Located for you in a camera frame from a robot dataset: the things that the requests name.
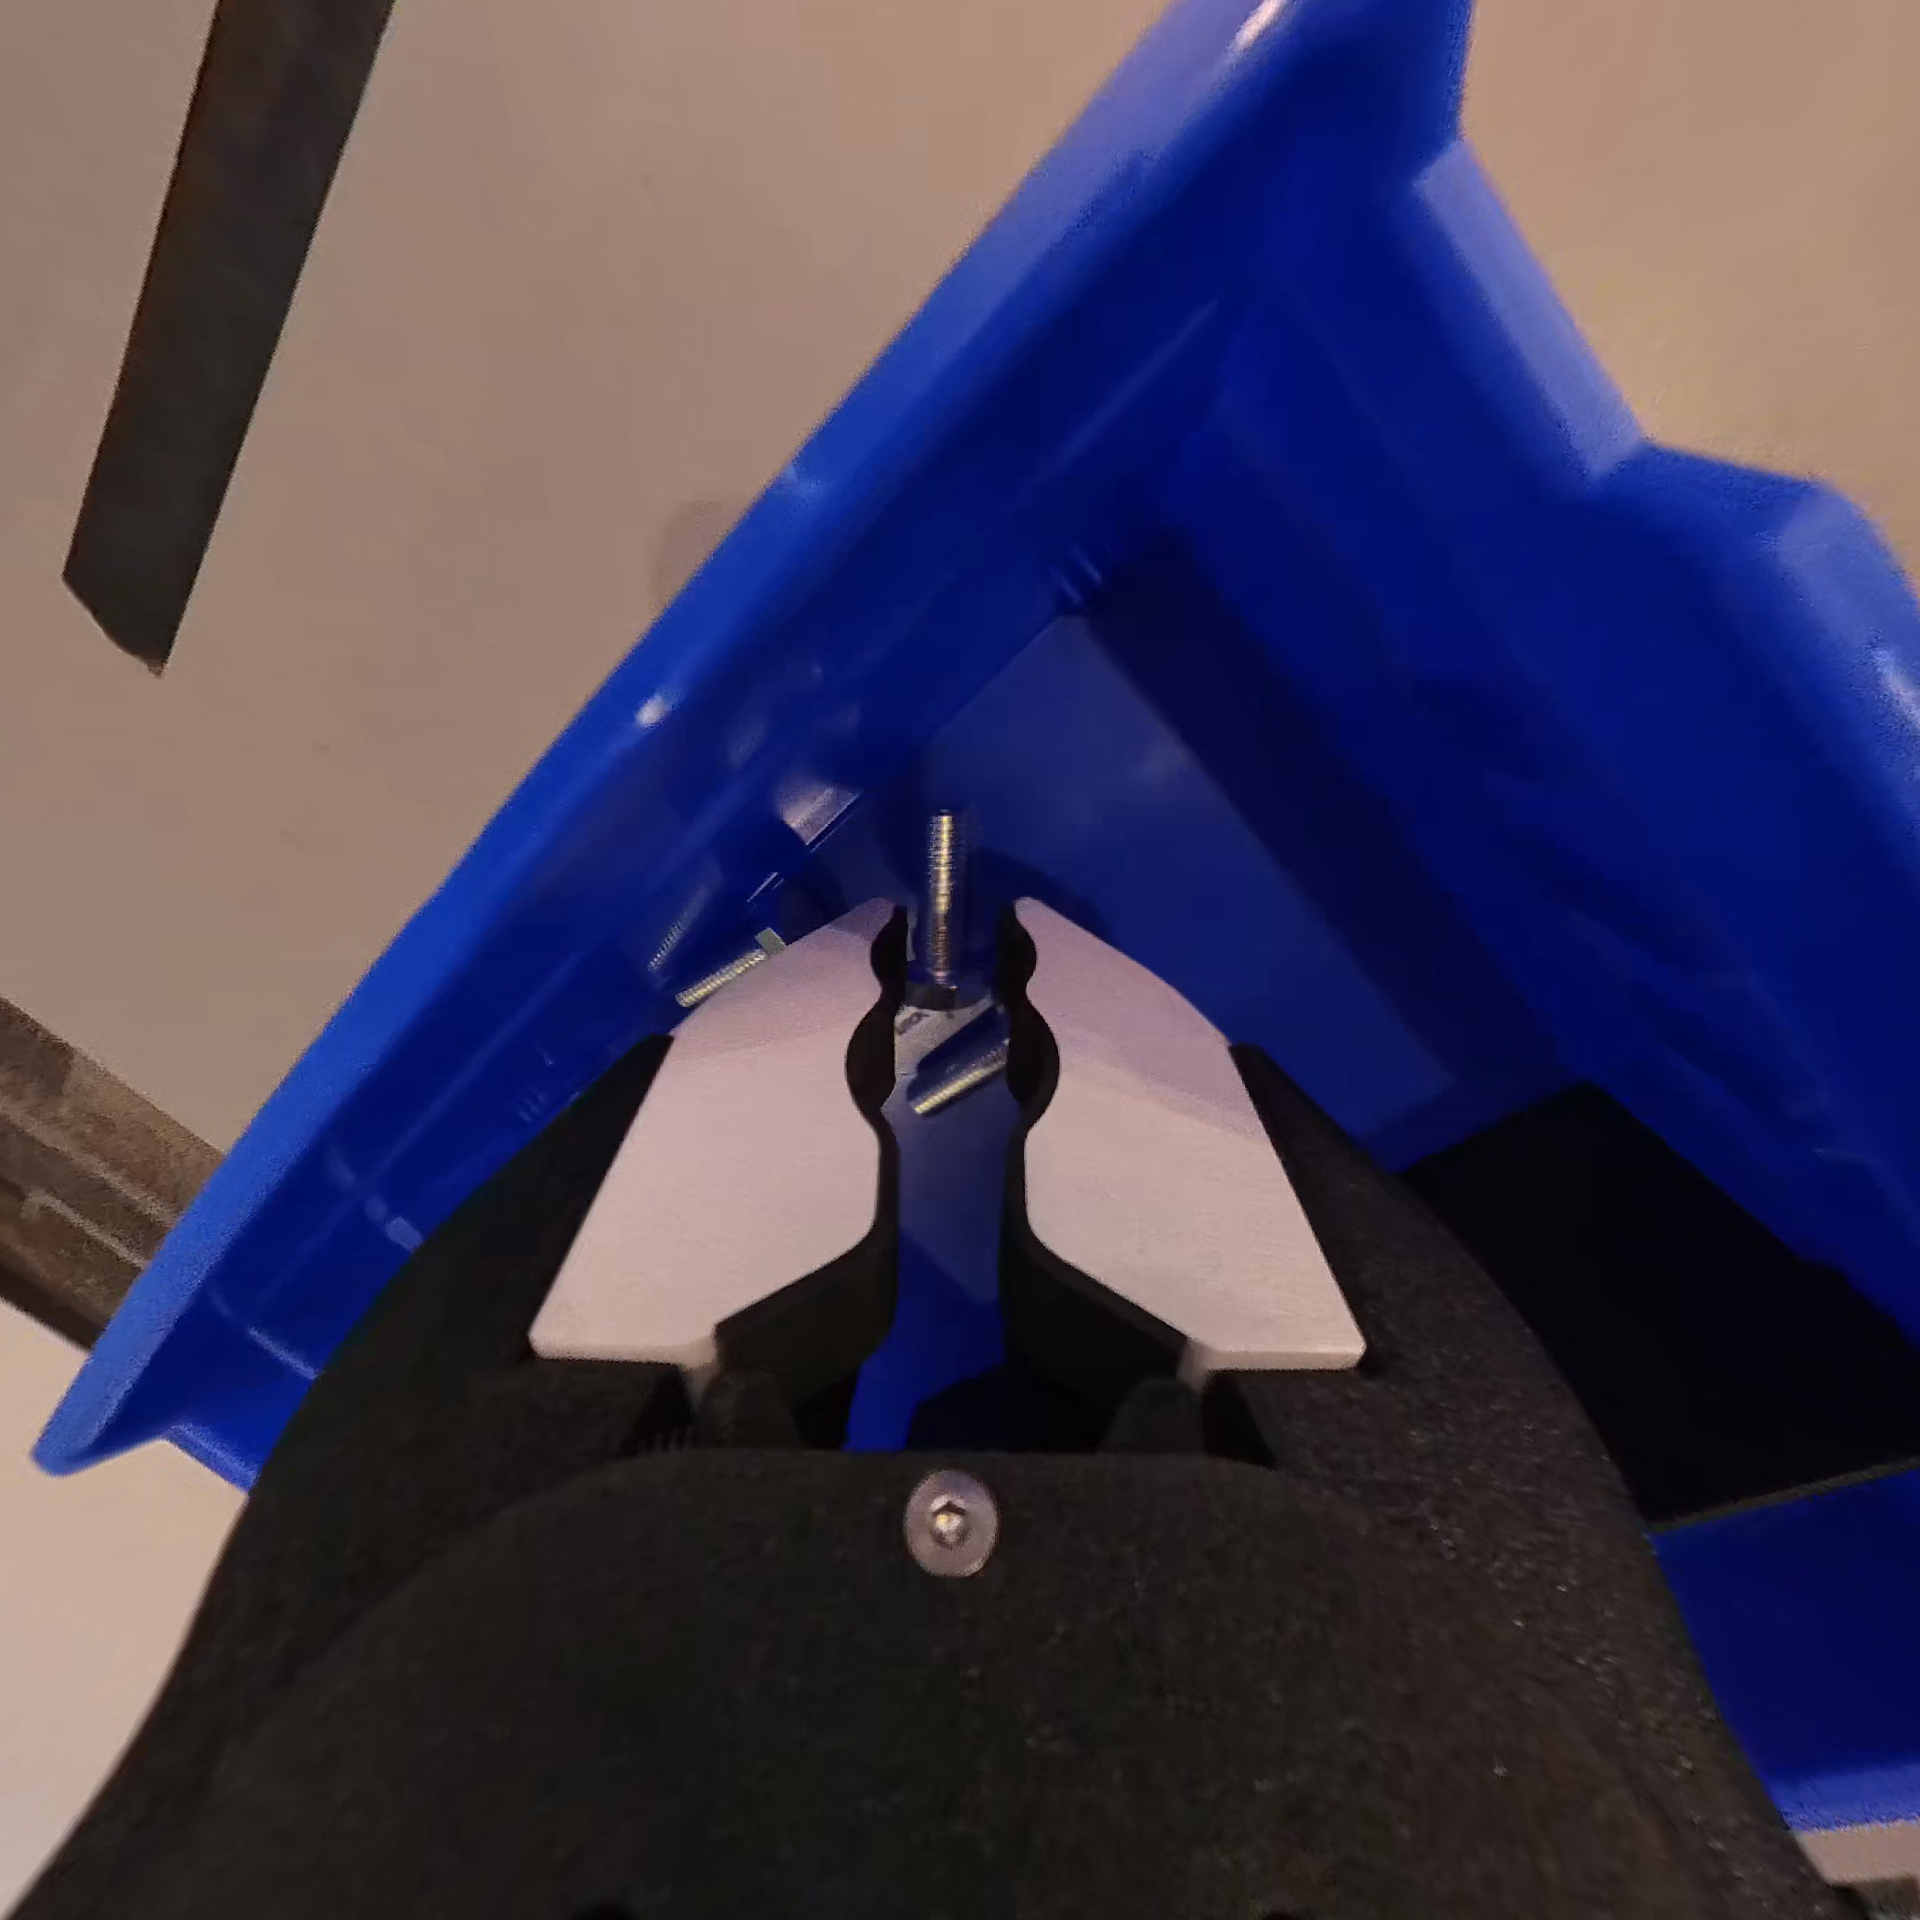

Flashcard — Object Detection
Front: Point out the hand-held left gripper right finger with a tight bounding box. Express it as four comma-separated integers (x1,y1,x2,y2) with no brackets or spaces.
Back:
998,898,1371,1374

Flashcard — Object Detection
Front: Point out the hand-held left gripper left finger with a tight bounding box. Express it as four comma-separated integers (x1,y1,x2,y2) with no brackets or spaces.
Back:
532,898,905,1374

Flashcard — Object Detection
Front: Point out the steel hex bolt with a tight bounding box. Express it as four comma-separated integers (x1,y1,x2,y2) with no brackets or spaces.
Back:
672,926,791,1009
896,812,976,1039
896,999,1009,1117

